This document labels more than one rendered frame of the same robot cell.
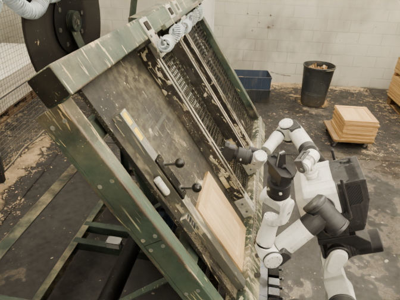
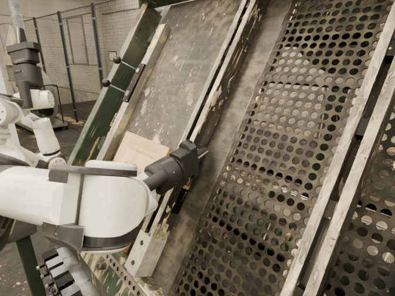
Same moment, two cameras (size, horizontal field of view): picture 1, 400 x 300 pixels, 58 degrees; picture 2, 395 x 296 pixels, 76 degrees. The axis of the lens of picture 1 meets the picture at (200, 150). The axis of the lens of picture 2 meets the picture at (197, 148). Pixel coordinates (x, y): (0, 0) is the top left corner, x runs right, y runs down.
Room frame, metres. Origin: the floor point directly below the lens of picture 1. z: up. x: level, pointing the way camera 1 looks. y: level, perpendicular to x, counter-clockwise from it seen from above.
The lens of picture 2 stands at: (2.17, -0.68, 1.55)
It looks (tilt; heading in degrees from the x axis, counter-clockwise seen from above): 20 degrees down; 127
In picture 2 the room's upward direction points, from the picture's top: straight up
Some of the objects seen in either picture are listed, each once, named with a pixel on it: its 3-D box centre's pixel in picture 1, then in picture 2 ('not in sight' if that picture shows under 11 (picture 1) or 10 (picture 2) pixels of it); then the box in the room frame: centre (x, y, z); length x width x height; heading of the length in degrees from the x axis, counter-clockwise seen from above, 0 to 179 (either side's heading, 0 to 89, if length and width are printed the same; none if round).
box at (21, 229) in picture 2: not in sight; (16, 217); (0.90, -0.40, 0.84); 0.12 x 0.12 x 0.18; 82
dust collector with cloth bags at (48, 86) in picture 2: not in sight; (29, 78); (-4.12, 1.56, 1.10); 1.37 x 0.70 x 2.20; 178
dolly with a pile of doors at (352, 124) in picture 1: (348, 125); not in sight; (4.44, -1.97, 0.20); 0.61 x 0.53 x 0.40; 178
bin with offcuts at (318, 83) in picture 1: (315, 84); not in sight; (5.73, -1.84, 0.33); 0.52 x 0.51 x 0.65; 178
